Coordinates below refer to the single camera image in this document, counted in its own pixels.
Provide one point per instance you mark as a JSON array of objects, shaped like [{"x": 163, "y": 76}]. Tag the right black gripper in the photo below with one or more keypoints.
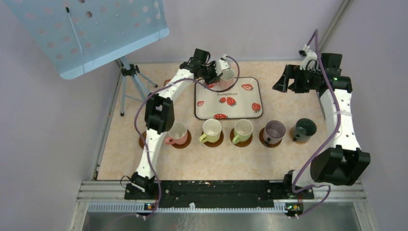
[{"x": 282, "y": 85}]

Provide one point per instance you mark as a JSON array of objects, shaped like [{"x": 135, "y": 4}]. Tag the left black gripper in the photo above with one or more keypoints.
[{"x": 213, "y": 65}]

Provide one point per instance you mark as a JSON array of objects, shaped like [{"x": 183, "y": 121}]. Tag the pale pink mug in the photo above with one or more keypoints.
[{"x": 227, "y": 79}]

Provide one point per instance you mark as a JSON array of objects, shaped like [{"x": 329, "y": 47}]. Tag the strawberry enamel tray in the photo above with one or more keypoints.
[{"x": 243, "y": 101}]

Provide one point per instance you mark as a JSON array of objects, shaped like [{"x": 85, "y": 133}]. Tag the woven rattan coaster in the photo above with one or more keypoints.
[{"x": 298, "y": 135}]

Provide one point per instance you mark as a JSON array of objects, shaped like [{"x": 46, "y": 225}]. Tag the purple mug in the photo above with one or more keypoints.
[{"x": 274, "y": 131}]

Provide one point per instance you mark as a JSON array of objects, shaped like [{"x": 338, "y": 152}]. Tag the dark green mug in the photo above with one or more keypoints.
[{"x": 307, "y": 124}]

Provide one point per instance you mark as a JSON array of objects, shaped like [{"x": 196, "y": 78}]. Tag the brown wooden coaster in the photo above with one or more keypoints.
[
  {"x": 240, "y": 144},
  {"x": 141, "y": 138},
  {"x": 187, "y": 140},
  {"x": 215, "y": 144},
  {"x": 265, "y": 143}
]

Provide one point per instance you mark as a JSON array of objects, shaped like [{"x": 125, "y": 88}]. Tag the light green mug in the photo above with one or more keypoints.
[{"x": 243, "y": 130}]

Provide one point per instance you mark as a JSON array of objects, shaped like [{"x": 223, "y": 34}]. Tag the yellow green mug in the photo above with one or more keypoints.
[{"x": 211, "y": 131}]

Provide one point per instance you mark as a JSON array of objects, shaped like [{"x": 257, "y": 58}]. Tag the salmon pink mug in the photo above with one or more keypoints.
[{"x": 178, "y": 134}]

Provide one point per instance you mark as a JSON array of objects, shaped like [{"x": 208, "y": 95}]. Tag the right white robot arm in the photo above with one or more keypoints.
[{"x": 340, "y": 161}]

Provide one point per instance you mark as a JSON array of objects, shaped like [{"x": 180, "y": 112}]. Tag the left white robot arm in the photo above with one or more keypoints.
[{"x": 159, "y": 113}]

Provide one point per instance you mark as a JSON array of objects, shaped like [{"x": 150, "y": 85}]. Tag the blue perforated board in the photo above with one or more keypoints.
[{"x": 79, "y": 36}]

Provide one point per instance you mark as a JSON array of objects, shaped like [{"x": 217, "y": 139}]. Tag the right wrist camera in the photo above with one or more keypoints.
[{"x": 310, "y": 59}]

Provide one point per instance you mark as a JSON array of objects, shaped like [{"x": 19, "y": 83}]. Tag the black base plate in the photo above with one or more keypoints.
[{"x": 217, "y": 193}]

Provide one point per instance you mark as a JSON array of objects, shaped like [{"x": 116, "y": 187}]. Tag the white cable duct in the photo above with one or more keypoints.
[{"x": 137, "y": 207}]

